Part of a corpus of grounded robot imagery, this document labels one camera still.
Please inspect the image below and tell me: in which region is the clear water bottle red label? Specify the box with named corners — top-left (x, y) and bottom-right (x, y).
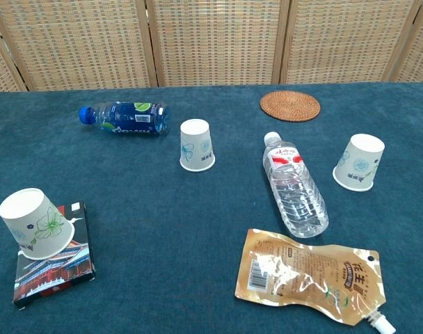
top-left (262, 131), bottom-right (330, 239)

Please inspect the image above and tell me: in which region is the dark palace print card box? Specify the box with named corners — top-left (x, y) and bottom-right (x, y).
top-left (12, 200), bottom-right (96, 312)

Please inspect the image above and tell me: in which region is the white paper cup green flower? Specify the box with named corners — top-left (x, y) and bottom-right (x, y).
top-left (0, 187), bottom-right (76, 261)

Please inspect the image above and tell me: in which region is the round woven rattan coaster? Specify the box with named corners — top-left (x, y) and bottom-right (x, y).
top-left (260, 90), bottom-right (321, 123)

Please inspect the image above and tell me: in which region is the teal table cloth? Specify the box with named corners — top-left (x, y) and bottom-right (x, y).
top-left (0, 81), bottom-right (423, 334)

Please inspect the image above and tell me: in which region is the white paper cup blue emblem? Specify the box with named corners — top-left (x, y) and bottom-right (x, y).
top-left (332, 133), bottom-right (386, 193)

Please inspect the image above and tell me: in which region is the white paper cup blue flower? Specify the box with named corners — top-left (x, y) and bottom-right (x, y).
top-left (179, 118), bottom-right (216, 172)

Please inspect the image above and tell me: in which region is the blue label drink bottle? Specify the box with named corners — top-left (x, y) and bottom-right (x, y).
top-left (78, 100), bottom-right (171, 137)

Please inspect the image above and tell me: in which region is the brown spout drink pouch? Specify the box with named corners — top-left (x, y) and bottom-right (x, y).
top-left (234, 228), bottom-right (397, 334)

